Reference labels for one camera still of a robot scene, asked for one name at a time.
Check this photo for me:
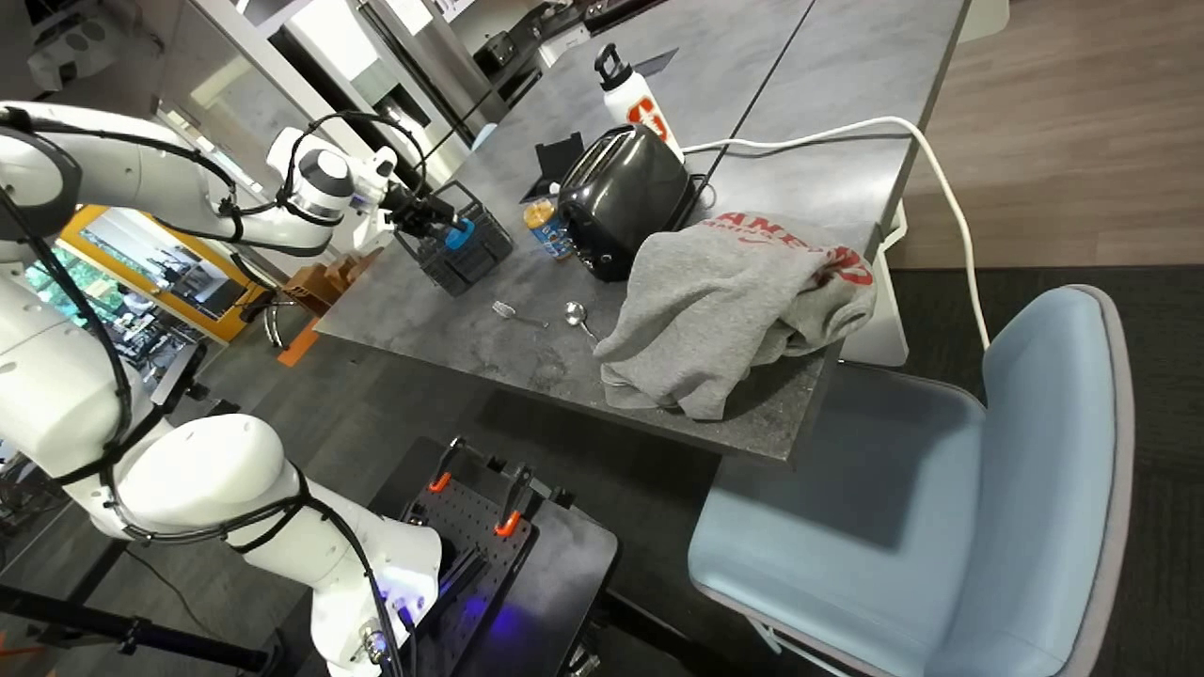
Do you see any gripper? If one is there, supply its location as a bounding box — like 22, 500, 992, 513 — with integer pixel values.
384, 182, 467, 251

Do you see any peanut butter jar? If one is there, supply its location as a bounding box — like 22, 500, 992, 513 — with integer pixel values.
523, 198, 576, 262

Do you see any black plastic crate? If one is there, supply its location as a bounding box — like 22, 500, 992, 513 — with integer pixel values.
395, 181, 516, 298

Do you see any metal fork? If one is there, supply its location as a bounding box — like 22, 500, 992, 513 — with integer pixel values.
491, 300, 550, 331

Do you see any brown wooden block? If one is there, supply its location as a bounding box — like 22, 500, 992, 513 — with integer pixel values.
280, 246, 385, 318

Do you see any black folded holder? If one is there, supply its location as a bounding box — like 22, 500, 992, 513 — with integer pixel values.
520, 132, 587, 204

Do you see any stainless steel refrigerator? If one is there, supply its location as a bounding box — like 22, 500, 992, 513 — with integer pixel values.
350, 0, 511, 151

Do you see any black toaster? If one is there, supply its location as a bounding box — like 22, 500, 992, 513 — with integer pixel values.
556, 123, 708, 283

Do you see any white water bottle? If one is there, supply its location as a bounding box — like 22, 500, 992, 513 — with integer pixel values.
594, 43, 686, 163

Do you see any black clamp with orange tip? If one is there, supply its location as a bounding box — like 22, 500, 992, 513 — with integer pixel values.
425, 436, 468, 496
494, 463, 536, 540

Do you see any grey sweatshirt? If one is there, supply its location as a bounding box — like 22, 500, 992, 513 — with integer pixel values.
593, 212, 879, 421

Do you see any yellow framed picture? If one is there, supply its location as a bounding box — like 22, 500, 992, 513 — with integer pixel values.
55, 204, 276, 345

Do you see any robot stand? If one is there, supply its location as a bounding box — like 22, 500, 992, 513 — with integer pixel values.
271, 434, 622, 677

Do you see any light blue chair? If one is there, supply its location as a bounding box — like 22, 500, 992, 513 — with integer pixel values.
687, 284, 1137, 677

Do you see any white cable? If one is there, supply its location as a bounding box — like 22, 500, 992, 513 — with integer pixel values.
681, 116, 992, 352

